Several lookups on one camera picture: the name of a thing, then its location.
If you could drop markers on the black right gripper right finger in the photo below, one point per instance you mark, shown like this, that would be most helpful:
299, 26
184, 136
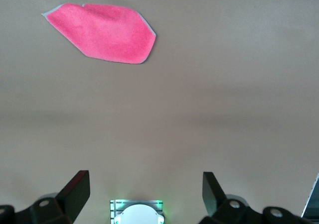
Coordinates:
224, 209

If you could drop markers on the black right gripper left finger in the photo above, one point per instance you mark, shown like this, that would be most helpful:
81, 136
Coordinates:
67, 201

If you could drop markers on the pink towel with grey back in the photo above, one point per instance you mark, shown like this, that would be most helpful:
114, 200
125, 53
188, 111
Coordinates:
104, 34

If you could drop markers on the brown table cover sheet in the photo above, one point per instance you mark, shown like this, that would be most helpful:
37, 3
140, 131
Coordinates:
199, 97

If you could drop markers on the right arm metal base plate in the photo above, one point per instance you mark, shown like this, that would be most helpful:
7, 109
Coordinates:
114, 205

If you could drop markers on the aluminium table frame profile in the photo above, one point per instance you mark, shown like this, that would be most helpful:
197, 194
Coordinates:
312, 201

